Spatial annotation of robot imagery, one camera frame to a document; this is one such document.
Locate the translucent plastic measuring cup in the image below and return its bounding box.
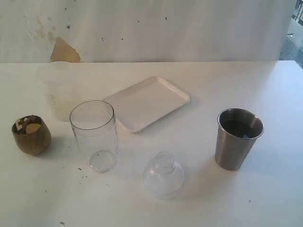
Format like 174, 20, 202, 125
36, 61, 83, 122

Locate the stainless steel cup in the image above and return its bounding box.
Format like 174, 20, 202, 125
214, 108, 264, 171

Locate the white rectangular tray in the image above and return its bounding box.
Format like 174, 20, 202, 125
104, 77, 190, 133

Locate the clear plastic shaker body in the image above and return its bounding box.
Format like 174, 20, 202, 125
69, 100, 118, 173

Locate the brown wooden cup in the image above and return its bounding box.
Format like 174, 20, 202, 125
11, 115, 52, 156

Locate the clear domed shaker lid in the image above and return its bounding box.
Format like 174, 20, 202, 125
143, 152, 184, 196

